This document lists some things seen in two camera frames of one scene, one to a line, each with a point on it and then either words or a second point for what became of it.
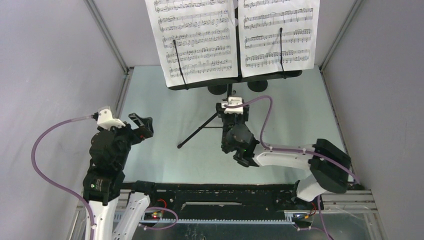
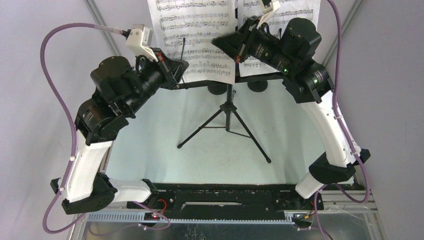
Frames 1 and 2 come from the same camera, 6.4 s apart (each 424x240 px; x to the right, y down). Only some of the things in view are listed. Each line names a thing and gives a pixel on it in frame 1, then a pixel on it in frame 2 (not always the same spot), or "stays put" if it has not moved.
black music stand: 230,81 stays put
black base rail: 230,202 stays put
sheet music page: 205,33 stays put
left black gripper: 145,130 -> 177,67
